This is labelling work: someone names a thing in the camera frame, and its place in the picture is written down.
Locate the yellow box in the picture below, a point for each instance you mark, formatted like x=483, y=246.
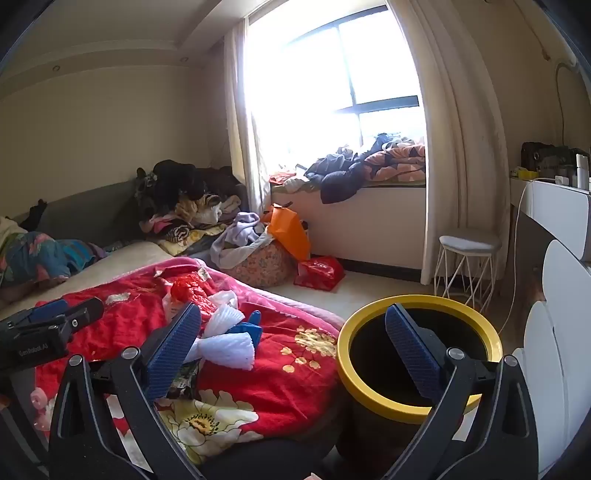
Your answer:
x=524, y=174

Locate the white bottle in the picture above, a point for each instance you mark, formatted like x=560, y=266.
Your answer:
x=582, y=170

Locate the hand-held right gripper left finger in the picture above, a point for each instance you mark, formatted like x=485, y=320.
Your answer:
x=173, y=350

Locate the small black cloth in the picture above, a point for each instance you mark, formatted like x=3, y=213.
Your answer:
x=36, y=213

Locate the yellow-rimmed dark trash bin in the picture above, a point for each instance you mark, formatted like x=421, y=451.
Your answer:
x=369, y=318

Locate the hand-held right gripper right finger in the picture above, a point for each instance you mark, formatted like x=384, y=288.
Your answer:
x=411, y=350

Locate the white chair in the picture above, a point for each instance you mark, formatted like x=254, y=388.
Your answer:
x=563, y=323

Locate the pile of mixed clothes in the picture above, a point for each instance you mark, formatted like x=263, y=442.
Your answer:
x=184, y=198

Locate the dark printed snack wrapper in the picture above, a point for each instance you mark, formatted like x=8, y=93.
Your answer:
x=184, y=381

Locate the orange paper bag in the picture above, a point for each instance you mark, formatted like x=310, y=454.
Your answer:
x=288, y=230

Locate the teal floral quilt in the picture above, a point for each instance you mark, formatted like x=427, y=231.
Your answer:
x=41, y=258

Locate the large red plastic bag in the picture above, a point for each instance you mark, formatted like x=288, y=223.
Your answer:
x=321, y=272

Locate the floral fabric basket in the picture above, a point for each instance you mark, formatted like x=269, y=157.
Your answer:
x=261, y=270

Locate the wide cream curtain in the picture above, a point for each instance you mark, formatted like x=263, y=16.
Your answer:
x=461, y=138

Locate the orange patterned quilt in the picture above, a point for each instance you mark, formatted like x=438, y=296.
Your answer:
x=399, y=159

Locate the white desk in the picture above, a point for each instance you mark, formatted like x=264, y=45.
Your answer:
x=558, y=207

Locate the narrow cream curtain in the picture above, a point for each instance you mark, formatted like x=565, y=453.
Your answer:
x=240, y=129

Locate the white window seat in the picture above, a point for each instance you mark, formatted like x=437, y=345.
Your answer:
x=369, y=221

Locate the small red plastic bag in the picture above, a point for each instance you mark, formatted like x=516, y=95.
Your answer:
x=184, y=290

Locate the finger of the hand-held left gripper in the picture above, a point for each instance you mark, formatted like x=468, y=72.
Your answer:
x=85, y=311
x=46, y=310

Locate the grey headboard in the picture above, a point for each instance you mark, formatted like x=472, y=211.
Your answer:
x=92, y=212

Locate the black puffer jacket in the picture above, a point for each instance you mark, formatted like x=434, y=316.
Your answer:
x=339, y=182

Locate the white plastic bag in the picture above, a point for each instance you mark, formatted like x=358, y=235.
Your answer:
x=224, y=300

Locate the lilac cloth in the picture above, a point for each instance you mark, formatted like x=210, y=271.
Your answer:
x=240, y=230

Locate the black bag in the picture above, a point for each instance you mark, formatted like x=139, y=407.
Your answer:
x=547, y=159

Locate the red floral blanket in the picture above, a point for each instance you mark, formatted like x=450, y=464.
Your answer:
x=277, y=383

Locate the beige bed mattress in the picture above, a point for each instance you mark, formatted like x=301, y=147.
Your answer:
x=115, y=263

